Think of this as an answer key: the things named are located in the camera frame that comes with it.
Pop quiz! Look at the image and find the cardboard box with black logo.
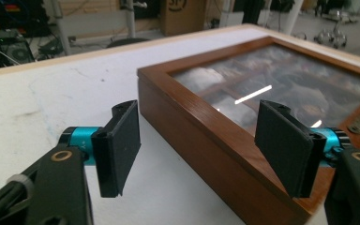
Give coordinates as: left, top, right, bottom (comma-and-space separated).
159, 0, 208, 37

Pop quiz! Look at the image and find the wooden box with glass lid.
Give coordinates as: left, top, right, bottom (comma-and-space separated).
137, 36, 360, 225

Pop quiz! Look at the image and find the metal wheeled base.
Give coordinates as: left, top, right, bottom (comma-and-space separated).
312, 10, 349, 50

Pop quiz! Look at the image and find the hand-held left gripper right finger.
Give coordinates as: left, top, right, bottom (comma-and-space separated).
254, 99, 352, 199

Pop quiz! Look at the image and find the black round stool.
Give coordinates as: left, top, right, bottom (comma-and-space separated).
106, 37, 152, 50

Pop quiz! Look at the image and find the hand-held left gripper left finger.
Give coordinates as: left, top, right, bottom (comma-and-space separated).
59, 99, 142, 199

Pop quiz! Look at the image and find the white desk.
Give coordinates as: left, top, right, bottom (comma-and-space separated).
43, 0, 148, 56

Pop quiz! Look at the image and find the black computer tower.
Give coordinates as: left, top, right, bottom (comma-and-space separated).
0, 37, 36, 68

